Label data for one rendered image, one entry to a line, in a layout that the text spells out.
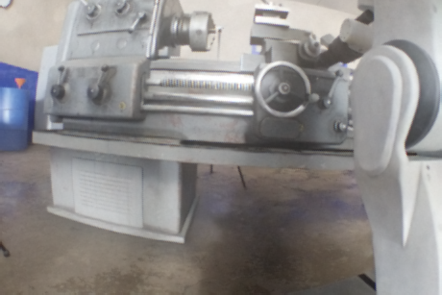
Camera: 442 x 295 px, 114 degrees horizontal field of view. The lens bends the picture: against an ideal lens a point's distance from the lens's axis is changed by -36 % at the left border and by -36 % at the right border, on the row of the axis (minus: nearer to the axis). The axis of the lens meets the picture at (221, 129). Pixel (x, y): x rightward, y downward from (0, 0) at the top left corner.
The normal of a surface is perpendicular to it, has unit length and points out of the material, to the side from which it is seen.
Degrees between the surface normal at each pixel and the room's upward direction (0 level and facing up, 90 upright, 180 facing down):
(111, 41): 90
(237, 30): 90
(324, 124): 90
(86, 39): 90
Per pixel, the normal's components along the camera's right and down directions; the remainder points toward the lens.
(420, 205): -0.99, -0.07
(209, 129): -0.02, 0.02
